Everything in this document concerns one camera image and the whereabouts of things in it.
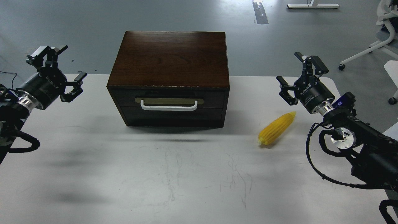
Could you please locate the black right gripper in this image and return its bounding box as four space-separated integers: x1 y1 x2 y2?
276 52 335 114

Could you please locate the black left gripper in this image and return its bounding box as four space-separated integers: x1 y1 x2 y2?
16 45 88 110

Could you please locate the yellow corn cob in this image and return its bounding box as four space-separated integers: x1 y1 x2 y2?
258 111 297 146

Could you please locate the wooden drawer with white handle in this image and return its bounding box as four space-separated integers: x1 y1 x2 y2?
114 90 229 111

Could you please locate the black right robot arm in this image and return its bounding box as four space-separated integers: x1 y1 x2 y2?
277 52 398 192

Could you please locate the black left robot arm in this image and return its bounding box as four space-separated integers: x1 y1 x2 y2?
0 45 87 161

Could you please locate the dark wooden drawer cabinet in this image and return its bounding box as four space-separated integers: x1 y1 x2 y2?
107 31 230 128

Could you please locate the grey floor tape strip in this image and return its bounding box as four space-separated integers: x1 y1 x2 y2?
252 0 269 25

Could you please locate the white desk base foot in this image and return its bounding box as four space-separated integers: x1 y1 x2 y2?
287 0 340 9

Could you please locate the white table edge right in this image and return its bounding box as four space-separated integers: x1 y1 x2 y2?
384 60 398 87

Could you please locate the white office chair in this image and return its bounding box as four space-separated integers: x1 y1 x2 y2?
338 0 398 105

